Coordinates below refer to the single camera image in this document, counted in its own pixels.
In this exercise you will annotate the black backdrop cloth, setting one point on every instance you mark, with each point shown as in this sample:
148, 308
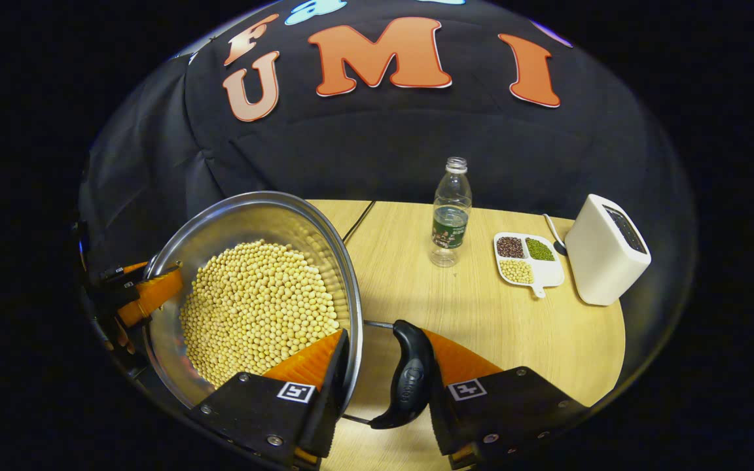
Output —
383, 144

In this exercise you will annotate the pile of soybeans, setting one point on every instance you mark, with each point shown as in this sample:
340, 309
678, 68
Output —
252, 307

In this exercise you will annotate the white divided bean dish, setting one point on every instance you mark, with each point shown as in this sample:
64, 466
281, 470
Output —
529, 263

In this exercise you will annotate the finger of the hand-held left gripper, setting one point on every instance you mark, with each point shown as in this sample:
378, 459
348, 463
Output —
151, 296

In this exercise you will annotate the clear plastic water bottle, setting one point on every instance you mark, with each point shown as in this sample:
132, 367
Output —
450, 216

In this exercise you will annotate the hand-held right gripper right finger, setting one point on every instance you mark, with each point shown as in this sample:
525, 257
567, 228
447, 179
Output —
514, 405

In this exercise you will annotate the white toaster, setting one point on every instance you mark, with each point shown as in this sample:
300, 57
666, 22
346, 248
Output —
603, 258

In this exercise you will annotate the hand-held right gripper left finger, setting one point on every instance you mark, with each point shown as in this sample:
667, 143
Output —
331, 399

